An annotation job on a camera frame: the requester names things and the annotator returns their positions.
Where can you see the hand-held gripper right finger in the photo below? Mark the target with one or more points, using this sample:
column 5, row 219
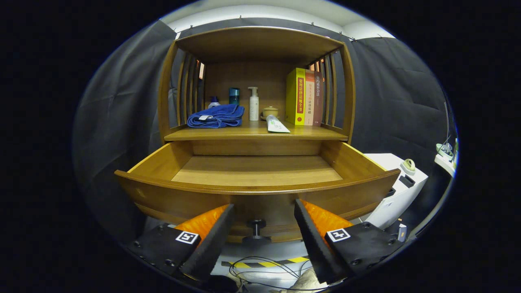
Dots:
column 317, row 244

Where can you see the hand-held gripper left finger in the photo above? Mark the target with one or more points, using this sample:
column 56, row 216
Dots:
column 211, row 244

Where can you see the wooden drawer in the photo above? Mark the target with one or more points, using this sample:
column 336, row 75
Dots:
column 256, row 171

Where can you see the white green tube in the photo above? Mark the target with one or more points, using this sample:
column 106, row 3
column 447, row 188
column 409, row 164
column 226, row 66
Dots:
column 276, row 125

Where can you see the white side cabinet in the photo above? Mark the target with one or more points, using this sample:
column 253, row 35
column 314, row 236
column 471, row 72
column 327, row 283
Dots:
column 407, row 195

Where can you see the wooden countertop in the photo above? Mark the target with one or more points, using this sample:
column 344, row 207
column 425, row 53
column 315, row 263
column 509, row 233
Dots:
column 244, row 131

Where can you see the wooden cabinet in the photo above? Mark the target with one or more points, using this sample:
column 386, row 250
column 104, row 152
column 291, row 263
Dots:
column 256, row 44

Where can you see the beige cloth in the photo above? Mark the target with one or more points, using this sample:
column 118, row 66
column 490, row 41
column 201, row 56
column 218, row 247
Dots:
column 303, row 280

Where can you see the yellow black floor tape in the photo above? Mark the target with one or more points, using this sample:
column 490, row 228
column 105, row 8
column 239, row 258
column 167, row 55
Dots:
column 264, row 263

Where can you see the white power adapter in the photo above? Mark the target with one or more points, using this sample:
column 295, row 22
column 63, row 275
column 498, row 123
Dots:
column 402, row 232

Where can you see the small black object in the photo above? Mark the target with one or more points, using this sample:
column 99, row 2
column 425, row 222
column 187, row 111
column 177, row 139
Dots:
column 407, row 181

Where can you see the small pale green object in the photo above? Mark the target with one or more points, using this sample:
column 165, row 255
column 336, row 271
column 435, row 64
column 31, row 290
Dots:
column 408, row 166

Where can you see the blue towel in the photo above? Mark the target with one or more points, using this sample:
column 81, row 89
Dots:
column 220, row 116

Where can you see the small white blue-capped bottle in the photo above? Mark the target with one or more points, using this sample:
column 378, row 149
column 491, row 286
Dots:
column 214, row 103

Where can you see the beige lidded teacup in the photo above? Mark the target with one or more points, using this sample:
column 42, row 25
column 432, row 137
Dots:
column 270, row 112

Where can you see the dark red book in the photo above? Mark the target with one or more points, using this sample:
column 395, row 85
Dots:
column 318, row 101

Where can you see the orange book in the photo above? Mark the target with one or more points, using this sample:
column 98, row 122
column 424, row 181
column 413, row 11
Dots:
column 309, row 101

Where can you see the white pump bottle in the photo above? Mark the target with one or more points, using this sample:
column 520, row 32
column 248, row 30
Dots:
column 254, row 108

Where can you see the yellow book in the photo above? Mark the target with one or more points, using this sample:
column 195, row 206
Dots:
column 294, row 97

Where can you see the teal cup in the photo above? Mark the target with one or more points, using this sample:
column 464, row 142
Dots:
column 234, row 97

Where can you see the white shelf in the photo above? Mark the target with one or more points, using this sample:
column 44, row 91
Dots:
column 445, row 162

